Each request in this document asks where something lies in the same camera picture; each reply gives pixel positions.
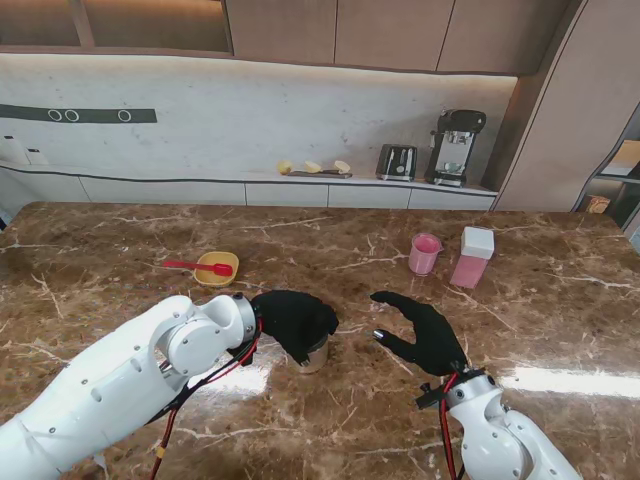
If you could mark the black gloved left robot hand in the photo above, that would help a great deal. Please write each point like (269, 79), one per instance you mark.
(295, 315)

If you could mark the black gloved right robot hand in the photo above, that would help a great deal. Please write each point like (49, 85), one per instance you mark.
(435, 345)

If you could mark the clear grain jar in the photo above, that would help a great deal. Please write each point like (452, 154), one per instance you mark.
(319, 357)

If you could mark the red plastic spoon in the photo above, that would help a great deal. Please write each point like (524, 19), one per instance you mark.
(220, 269)

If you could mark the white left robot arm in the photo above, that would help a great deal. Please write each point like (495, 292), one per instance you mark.
(115, 380)

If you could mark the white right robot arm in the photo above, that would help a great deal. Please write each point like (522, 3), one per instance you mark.
(495, 435)

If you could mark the pink container with white lid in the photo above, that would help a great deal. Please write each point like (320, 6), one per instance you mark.
(472, 260)

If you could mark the yellow plastic bowl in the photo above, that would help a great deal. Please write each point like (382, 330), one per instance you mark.
(216, 277)

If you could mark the pink measuring cup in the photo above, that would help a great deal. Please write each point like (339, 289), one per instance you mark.
(424, 255)

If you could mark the white counter with drawers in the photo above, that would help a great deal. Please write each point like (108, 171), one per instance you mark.
(285, 194)

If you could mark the dark cutting board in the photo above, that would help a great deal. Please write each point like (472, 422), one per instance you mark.
(310, 174)

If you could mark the yellow lemon piece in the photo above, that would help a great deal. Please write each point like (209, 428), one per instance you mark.
(284, 167)
(342, 166)
(313, 167)

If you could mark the black and silver toaster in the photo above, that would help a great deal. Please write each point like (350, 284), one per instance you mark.
(397, 162)

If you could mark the black espresso machine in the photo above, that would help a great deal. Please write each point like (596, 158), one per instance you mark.
(455, 145)

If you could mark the small wooden box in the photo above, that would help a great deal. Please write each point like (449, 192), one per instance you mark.
(597, 204)

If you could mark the dark open shelf unit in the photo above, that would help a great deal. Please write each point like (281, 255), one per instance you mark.
(627, 195)

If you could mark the tall brown cabinet panel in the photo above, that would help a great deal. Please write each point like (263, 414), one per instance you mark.
(550, 125)

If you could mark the tan book on shelf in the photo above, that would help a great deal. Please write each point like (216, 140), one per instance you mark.
(627, 157)

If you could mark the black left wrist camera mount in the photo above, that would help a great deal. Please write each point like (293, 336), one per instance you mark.
(245, 357)

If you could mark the black wall power strip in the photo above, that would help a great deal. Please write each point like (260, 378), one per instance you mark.
(100, 116)

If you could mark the brown wall cabinets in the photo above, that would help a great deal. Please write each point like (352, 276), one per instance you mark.
(380, 35)

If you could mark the white wall device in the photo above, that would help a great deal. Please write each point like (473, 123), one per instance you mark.
(36, 156)
(7, 147)

